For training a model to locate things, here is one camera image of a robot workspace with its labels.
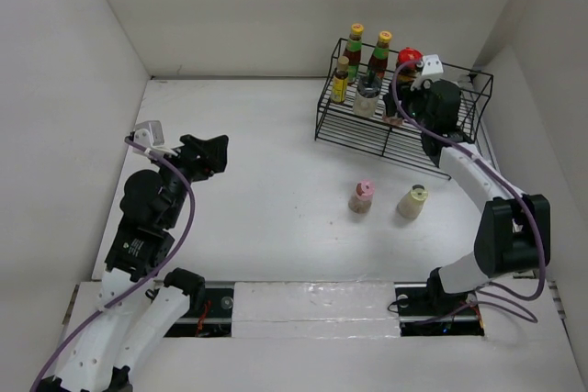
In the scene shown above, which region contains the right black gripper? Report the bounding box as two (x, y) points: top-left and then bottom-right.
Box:
(383, 76), (435, 131)

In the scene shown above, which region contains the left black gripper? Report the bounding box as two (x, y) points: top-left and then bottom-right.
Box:
(151, 133), (228, 227)

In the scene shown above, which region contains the black cap spice shaker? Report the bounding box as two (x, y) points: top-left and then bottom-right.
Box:
(353, 73), (381, 118)

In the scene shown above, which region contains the red lid dark sauce jar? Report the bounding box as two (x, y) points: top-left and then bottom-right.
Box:
(396, 47), (423, 86)

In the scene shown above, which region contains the green label sauce bottle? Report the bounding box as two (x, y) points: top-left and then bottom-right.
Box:
(367, 30), (392, 80)
(343, 23), (364, 85)

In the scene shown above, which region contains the small yellow label bottle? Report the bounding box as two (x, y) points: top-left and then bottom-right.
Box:
(330, 56), (349, 104)

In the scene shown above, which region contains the pink cap spice jar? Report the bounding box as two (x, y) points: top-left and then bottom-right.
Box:
(348, 180), (375, 215)

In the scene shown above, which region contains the white lid glass jar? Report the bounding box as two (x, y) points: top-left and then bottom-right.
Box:
(382, 115), (404, 127)

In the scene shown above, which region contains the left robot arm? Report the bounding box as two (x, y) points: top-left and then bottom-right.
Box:
(31, 129), (229, 391)

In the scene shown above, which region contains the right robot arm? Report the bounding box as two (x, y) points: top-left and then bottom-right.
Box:
(386, 81), (550, 322)

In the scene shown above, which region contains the yellow cap spice jar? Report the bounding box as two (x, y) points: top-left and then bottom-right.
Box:
(397, 185), (428, 219)

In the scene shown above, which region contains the black wire rack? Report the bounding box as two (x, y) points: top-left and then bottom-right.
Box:
(314, 38), (493, 179)

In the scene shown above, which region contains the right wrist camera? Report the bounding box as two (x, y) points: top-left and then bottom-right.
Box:
(411, 54), (444, 91)

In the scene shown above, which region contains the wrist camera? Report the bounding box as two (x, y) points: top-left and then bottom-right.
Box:
(130, 120), (165, 149)
(411, 54), (444, 91)

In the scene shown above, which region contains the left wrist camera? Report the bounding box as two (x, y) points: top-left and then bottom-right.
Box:
(130, 120), (165, 149)

